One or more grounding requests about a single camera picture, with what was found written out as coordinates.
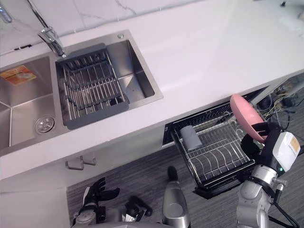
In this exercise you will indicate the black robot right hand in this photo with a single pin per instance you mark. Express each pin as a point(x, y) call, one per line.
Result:
point(273, 147)

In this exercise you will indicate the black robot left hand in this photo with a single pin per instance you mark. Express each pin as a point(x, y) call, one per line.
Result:
point(95, 194)

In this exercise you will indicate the pink cup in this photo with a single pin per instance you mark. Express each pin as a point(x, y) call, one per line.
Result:
point(244, 114)

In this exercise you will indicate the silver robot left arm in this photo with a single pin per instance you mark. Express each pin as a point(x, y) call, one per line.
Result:
point(86, 217)

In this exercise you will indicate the black dishwasher drawer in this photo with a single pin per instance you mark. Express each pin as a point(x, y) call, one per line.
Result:
point(211, 188)

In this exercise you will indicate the grey cup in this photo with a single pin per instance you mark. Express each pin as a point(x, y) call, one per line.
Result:
point(190, 138)

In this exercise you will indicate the round metal sink strainer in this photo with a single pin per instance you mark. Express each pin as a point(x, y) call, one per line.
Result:
point(44, 124)

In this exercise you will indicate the stainless steel double sink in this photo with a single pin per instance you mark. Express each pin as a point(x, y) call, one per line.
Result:
point(28, 102)

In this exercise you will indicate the round metal sink button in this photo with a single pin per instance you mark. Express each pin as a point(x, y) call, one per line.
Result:
point(120, 36)

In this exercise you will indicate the black power adapter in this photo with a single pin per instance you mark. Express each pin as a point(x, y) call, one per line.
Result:
point(288, 101)

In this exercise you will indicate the chrome kitchen faucet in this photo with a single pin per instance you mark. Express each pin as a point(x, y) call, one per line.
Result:
point(53, 41)

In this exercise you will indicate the small chrome tap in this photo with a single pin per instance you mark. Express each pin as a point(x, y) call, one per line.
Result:
point(4, 14)

